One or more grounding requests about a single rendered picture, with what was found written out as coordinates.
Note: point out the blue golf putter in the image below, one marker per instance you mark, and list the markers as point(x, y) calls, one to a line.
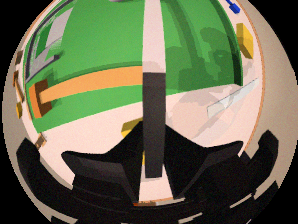
point(233, 7)

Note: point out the green putting mat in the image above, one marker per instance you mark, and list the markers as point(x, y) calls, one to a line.
point(104, 35)

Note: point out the small tan cube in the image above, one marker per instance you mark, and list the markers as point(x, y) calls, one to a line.
point(18, 56)

